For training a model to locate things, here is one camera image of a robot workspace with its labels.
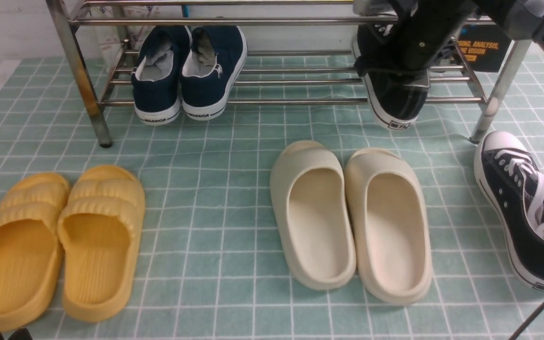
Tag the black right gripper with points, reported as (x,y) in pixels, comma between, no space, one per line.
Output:
(414,42)

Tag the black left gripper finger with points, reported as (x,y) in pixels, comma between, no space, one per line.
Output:
(21,334)

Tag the black canvas sneaker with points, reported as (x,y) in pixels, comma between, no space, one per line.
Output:
(511,182)
(397,103)

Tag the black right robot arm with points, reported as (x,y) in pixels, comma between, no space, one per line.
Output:
(520,20)

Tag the stainless steel shoe rack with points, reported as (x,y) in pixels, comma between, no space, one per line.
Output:
(67,23)

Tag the black book with orange text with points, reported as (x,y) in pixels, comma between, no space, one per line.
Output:
(484,46)

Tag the left yellow rubber slipper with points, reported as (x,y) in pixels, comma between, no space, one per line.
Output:
(30,251)

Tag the yellow rubber slipper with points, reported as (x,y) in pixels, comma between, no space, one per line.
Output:
(100,230)
(30,251)

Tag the right yellow rubber slipper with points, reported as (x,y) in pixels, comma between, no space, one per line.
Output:
(100,230)

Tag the right cream foam slide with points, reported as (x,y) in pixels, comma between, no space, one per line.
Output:
(391,231)

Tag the cream foam slide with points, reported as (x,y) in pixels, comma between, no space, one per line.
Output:
(307,188)
(391,231)

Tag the left cream foam slide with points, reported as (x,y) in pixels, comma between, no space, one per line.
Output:
(307,188)

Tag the right navy blue sneaker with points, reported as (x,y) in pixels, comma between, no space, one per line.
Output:
(217,56)

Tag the navy blue sneaker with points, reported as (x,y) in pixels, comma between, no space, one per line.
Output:
(155,78)
(217,56)

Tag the green checkered cloth mat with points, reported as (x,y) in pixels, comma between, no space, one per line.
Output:
(210,265)

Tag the left navy blue sneaker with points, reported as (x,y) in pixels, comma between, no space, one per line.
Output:
(155,78)

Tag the clear plastic bag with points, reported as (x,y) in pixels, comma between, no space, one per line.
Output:
(110,37)

